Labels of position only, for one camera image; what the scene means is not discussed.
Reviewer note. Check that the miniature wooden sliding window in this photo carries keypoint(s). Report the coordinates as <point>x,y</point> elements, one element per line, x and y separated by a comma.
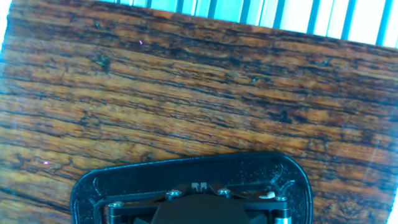
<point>267,195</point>

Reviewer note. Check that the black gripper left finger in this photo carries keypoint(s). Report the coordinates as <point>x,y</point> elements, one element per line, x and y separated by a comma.
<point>140,208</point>

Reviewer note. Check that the black C-clamp with steel screw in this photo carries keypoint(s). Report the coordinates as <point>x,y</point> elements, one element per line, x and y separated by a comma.
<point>155,175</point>

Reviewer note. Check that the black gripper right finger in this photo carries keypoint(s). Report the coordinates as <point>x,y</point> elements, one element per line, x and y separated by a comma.
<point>261,207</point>

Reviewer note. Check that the glossy wood grain mat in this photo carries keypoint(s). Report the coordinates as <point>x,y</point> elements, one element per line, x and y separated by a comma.
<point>186,93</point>

